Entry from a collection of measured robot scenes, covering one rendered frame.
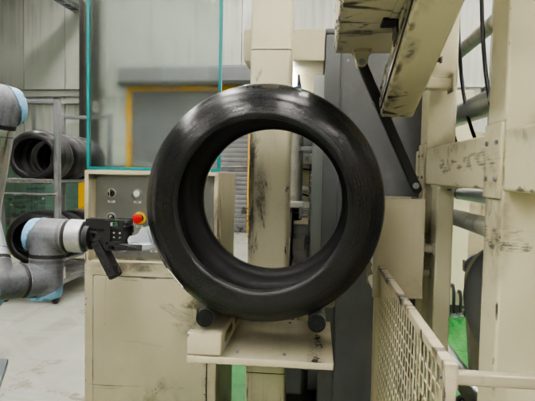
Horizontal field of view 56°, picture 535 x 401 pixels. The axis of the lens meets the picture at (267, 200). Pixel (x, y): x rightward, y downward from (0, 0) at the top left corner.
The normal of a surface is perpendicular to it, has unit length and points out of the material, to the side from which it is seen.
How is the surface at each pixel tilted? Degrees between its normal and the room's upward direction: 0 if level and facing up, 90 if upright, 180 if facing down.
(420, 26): 162
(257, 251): 90
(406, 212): 90
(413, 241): 90
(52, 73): 90
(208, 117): 81
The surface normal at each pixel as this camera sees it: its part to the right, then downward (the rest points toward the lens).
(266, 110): -0.08, -0.14
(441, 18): -0.05, 0.97
